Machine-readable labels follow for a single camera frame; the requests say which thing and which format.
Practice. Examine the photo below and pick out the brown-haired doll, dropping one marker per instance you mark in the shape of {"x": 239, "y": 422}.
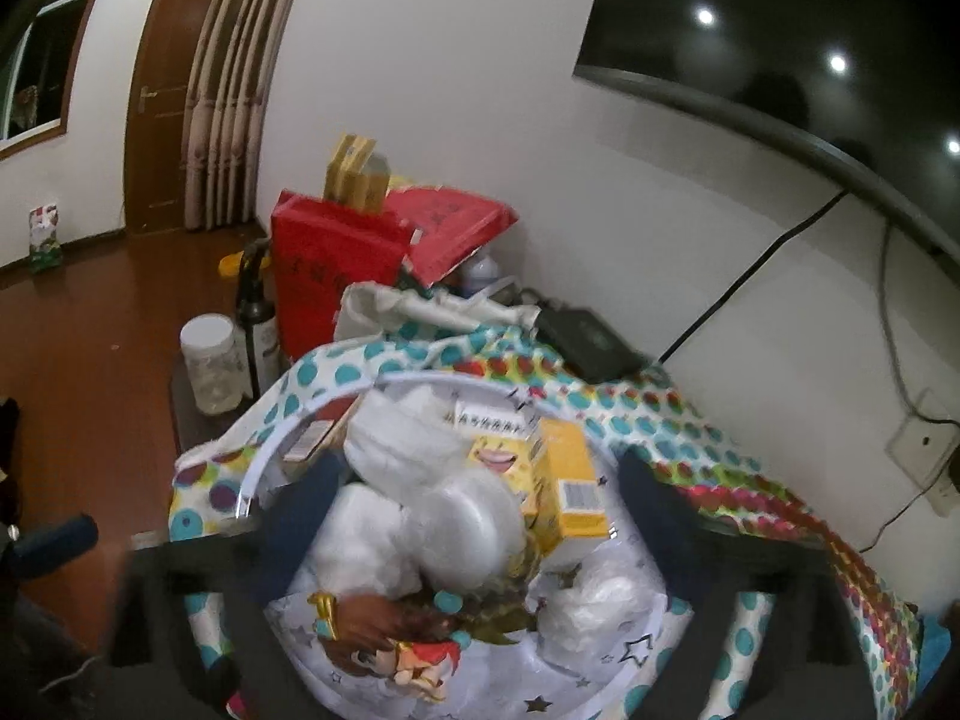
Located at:
{"x": 382, "y": 645}

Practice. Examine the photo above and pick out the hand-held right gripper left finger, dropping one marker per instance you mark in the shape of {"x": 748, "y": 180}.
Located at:
{"x": 300, "y": 521}

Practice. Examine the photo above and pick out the clear jar with white lid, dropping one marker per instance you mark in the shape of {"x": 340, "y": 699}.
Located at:
{"x": 214, "y": 364}

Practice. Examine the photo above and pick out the blue cloth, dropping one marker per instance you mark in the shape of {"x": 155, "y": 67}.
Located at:
{"x": 934, "y": 652}

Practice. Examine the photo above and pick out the striped beige curtain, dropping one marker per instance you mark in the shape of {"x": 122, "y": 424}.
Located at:
{"x": 232, "y": 90}

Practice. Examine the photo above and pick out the clear plastic bottle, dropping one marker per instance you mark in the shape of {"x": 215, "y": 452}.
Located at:
{"x": 480, "y": 274}

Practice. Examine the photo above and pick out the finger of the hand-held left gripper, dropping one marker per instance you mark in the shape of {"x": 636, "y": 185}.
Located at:
{"x": 52, "y": 544}

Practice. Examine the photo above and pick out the white canvas tote bag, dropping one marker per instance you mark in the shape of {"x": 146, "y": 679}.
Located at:
{"x": 390, "y": 311}

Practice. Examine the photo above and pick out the camouflage sock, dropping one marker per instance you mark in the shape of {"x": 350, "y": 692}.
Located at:
{"x": 521, "y": 566}

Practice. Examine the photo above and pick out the black flat screen television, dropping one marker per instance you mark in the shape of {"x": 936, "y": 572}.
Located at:
{"x": 787, "y": 15}

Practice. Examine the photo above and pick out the yellow lid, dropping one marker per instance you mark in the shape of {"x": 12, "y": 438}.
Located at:
{"x": 229, "y": 264}

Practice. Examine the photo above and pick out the tan box with barcode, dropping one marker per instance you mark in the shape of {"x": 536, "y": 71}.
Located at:
{"x": 315, "y": 435}

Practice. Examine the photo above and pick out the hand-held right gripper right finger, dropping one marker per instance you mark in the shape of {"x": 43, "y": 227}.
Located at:
{"x": 652, "y": 514}

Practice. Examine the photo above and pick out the black set-top box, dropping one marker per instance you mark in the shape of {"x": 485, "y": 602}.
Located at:
{"x": 592, "y": 341}

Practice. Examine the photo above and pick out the black bottle with label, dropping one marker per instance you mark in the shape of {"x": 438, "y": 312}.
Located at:
{"x": 259, "y": 330}

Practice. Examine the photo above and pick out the yellow boxes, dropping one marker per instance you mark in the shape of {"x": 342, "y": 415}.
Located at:
{"x": 352, "y": 172}

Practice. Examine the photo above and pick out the brown wooden door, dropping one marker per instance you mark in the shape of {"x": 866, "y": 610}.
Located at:
{"x": 172, "y": 90}

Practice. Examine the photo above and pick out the white wall socket plate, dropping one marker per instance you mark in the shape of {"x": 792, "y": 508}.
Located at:
{"x": 926, "y": 435}

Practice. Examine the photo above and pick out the window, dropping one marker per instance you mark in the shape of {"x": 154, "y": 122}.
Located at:
{"x": 37, "y": 67}

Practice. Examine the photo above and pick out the wizard print round plate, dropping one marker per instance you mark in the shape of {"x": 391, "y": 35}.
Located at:
{"x": 577, "y": 682}

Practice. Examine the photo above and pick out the red cardboard box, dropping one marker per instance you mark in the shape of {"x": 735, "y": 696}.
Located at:
{"x": 322, "y": 270}

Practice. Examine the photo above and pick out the yellow box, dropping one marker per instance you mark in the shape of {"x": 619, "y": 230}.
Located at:
{"x": 562, "y": 472}

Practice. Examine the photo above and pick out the large white plastic bag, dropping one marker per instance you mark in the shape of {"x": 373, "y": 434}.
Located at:
{"x": 405, "y": 442}

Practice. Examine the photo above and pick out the small white plastic bag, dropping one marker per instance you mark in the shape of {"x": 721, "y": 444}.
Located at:
{"x": 600, "y": 607}

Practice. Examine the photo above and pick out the red paper bag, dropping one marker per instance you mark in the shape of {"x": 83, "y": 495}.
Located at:
{"x": 450, "y": 225}

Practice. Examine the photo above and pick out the green and red bag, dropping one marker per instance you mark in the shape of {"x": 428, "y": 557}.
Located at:
{"x": 45, "y": 240}

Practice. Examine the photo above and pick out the white wall power outlet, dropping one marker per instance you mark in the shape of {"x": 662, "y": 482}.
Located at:
{"x": 946, "y": 499}

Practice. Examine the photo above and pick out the round white bundle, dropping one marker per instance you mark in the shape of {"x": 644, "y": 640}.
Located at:
{"x": 469, "y": 525}

